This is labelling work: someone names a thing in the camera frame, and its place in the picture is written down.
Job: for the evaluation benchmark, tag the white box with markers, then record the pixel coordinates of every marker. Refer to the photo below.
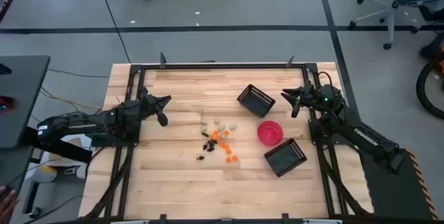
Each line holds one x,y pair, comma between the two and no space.
81,140

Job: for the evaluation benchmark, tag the pink plastic bowl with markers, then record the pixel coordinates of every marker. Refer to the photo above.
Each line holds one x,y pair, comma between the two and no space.
270,134

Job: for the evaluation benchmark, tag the dark grey desk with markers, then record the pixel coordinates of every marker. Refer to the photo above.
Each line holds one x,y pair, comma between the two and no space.
10,168
24,88

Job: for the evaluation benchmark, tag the small pale plastic skull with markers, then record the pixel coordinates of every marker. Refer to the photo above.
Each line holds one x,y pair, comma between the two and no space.
204,121
221,127
216,121
203,128
201,111
223,136

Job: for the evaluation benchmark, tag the black slotted plastic basket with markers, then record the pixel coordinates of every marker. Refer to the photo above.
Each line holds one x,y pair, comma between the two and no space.
284,159
255,102

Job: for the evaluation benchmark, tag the black metal table frame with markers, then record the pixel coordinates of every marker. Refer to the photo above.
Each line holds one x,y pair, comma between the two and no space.
222,66

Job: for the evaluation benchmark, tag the desk leg with caster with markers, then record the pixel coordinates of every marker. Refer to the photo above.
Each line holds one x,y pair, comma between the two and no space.
34,213

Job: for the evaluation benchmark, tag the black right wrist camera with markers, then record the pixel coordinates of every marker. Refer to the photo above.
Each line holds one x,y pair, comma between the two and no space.
308,84

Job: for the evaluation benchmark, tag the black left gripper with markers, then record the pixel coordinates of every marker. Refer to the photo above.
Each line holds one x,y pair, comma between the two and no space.
148,105

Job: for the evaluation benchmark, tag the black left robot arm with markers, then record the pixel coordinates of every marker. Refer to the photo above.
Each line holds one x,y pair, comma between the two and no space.
83,127

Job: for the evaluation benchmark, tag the white yellow container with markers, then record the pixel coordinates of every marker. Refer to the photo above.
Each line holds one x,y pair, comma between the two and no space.
46,173

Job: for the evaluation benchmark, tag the person's hand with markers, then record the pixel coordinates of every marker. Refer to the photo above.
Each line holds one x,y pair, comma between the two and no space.
7,206

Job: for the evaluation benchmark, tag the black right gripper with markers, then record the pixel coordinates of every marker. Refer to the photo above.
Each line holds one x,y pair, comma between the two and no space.
309,96

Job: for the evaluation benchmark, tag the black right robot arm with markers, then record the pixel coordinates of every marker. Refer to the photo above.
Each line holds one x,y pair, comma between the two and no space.
364,137

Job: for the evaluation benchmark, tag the black platform hazard stripes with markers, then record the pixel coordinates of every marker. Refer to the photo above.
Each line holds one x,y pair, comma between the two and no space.
392,193

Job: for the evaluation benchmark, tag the black flat bar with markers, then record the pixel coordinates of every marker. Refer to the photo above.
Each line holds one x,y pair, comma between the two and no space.
62,149

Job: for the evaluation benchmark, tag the red object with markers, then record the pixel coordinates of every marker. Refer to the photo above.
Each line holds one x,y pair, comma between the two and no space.
6,105

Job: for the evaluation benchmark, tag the black block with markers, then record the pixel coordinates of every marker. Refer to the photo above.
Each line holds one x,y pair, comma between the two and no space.
200,157

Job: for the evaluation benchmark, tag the black orange machine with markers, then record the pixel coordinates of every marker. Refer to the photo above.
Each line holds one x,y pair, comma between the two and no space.
433,47

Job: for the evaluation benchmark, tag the small black object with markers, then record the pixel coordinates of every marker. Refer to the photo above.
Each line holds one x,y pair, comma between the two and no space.
4,69

